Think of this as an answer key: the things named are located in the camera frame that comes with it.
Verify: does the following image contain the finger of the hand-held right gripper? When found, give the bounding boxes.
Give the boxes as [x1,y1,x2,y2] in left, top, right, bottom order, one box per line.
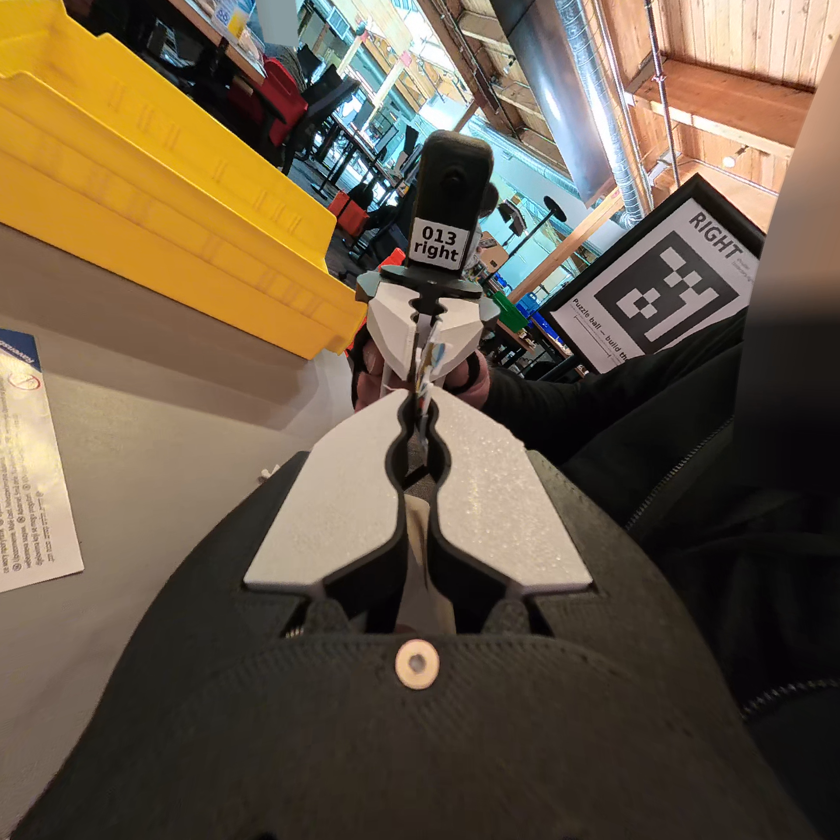
[365,290,422,389]
[430,297,488,389]

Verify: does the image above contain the yellow plastic bin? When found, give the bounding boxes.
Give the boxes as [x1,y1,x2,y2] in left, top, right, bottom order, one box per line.
[0,0,339,277]
[0,98,368,361]

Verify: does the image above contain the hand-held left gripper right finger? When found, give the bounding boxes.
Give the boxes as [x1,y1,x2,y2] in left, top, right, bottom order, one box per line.
[420,392,597,634]

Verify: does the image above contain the white puzzle instruction leaflet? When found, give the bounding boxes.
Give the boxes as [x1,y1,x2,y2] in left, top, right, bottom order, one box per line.
[0,328,85,595]

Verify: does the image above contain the puzzle piece strip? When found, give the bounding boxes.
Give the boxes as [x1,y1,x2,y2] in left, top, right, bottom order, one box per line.
[415,314,451,395]

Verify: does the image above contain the black framed marker sign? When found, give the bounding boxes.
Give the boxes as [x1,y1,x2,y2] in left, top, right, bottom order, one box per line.
[538,174,767,375]

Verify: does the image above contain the joined puzzle ball pieces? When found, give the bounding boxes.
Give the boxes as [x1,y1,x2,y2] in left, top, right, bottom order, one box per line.
[412,386,439,460]

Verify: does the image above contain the large dark metal duct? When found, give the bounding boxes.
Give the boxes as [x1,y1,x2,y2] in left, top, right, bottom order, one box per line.
[489,0,618,206]

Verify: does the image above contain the person's right hand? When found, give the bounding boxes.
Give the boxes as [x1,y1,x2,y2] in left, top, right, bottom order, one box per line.
[353,331,492,413]

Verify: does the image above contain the person's right forearm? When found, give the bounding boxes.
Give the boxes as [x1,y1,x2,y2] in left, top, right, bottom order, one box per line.
[482,308,749,473]

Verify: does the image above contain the black floor lamp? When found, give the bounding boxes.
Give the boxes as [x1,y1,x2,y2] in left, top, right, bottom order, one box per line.
[499,196,568,263]

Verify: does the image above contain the silver spiral duct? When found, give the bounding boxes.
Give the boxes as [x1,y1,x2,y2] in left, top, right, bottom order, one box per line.
[558,0,652,227]

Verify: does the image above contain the black office chair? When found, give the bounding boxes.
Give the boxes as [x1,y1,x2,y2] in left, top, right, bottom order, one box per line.
[289,66,362,175]

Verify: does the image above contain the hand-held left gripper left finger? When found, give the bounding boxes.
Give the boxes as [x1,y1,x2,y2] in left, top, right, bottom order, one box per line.
[243,391,421,634]

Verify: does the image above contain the metal ceiling pipe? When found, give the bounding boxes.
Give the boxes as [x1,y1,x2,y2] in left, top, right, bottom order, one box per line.
[643,0,680,172]

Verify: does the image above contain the blue storage bin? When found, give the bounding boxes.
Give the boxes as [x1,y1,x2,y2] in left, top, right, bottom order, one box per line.
[515,298,559,336]

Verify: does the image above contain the green storage bin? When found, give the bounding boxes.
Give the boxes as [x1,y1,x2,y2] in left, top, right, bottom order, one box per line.
[489,290,526,332]

